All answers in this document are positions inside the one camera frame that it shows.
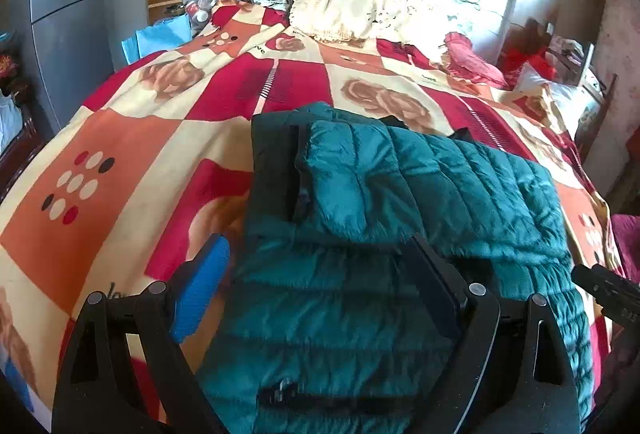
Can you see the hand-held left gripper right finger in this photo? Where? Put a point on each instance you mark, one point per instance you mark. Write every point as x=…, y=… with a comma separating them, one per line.
x=435, y=289

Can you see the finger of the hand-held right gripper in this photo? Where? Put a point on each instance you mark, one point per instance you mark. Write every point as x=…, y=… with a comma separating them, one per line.
x=612, y=294

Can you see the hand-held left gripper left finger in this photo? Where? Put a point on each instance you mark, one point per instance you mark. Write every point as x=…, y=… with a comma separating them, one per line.
x=200, y=286

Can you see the teal puffer jacket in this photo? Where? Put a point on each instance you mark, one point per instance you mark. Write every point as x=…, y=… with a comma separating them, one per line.
x=400, y=194

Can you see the maroon fleece blanket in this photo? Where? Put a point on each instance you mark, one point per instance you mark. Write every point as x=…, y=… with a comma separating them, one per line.
x=627, y=234

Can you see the red and cream printed blanket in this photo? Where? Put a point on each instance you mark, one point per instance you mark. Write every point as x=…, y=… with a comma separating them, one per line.
x=125, y=139

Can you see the white pillow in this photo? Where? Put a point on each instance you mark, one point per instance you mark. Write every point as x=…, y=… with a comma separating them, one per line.
x=570, y=104

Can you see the pink red folded cloth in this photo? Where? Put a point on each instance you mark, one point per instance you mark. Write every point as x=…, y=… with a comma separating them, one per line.
x=475, y=64

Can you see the red cloth pile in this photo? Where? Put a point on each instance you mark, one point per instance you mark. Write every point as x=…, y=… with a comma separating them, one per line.
x=535, y=64

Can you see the wooden bedside table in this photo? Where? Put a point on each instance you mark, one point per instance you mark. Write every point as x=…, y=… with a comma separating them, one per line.
x=575, y=51

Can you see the light blue bag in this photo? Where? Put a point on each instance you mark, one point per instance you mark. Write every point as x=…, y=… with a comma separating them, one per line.
x=160, y=39

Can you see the plastic bag of bottles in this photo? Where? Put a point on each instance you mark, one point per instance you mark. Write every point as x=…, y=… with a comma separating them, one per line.
x=200, y=4

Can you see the cream frilled pillow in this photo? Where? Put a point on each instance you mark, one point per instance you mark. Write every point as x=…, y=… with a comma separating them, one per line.
x=345, y=9

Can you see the grey refrigerator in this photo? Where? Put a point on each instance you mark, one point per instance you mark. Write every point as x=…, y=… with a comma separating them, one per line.
x=65, y=14

